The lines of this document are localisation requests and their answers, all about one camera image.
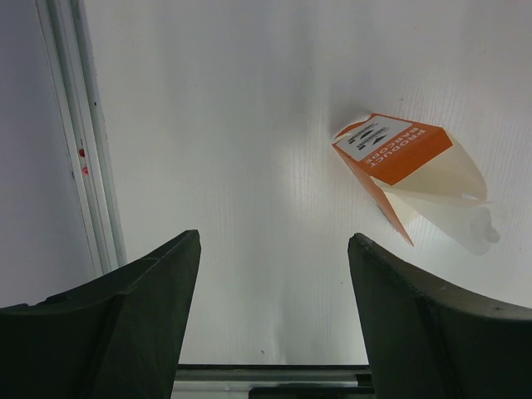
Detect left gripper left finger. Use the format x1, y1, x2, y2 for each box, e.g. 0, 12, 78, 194
1, 229, 201, 398

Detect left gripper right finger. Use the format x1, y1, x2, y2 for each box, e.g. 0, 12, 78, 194
348, 233, 531, 398

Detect cream filter holder box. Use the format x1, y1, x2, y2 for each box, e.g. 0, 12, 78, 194
332, 113, 489, 243

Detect white filters in box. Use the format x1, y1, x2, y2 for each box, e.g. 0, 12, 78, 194
404, 197, 503, 255

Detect aluminium frame rail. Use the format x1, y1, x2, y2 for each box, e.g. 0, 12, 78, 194
171, 364, 376, 398

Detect left corner aluminium post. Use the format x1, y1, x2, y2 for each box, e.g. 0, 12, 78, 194
35, 1, 126, 277

